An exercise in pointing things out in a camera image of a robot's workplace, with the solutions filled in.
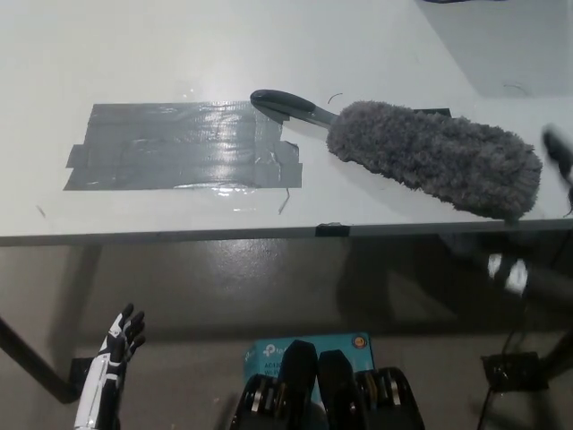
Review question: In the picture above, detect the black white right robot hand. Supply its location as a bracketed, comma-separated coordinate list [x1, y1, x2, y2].
[483, 124, 573, 297]

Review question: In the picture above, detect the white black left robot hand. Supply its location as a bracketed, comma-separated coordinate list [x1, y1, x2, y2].
[73, 303, 148, 430]

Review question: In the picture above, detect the grey fluffy duster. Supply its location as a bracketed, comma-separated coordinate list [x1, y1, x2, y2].
[249, 88, 544, 226]

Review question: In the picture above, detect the black robot torso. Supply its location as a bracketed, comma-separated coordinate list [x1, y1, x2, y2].
[229, 339, 427, 430]

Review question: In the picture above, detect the teal router box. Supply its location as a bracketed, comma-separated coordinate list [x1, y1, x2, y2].
[243, 331, 375, 400]

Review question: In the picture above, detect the grey duct tape patch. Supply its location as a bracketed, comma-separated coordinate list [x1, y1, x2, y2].
[62, 101, 305, 192]

